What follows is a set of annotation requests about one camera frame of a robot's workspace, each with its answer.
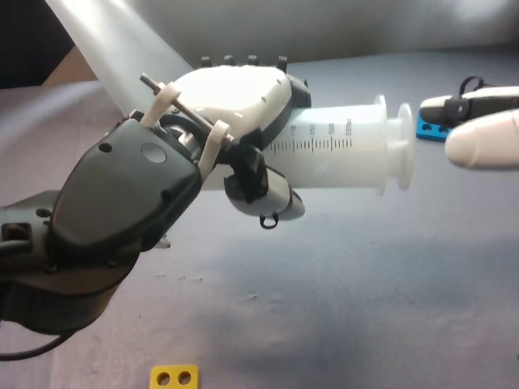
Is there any black backdrop cloth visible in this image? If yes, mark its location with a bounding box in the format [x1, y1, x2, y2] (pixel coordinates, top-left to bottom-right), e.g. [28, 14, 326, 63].
[0, 0, 78, 90]

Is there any white backdrop cloth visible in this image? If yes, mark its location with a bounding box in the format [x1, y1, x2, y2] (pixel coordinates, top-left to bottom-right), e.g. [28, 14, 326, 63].
[43, 0, 519, 119]

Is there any large white plastic syringe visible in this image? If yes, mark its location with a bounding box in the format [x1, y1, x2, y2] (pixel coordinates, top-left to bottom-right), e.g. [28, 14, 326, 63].
[201, 94, 418, 199]

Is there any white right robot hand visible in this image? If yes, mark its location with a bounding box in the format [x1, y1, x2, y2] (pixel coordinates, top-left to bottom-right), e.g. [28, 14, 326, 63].
[419, 75, 519, 171]

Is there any blue square four-hole block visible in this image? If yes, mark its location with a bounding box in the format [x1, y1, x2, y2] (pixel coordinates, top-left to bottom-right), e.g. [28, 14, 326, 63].
[414, 113, 453, 143]

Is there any grey table cloth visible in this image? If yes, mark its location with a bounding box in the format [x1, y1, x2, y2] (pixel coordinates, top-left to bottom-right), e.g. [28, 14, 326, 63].
[0, 40, 519, 389]

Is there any yellow rectangular two-hole block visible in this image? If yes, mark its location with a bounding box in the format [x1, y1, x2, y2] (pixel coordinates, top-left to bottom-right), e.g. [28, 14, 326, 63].
[148, 363, 200, 389]

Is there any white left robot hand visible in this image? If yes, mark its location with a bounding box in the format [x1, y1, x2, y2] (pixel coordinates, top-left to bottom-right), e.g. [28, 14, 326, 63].
[174, 54, 313, 230]

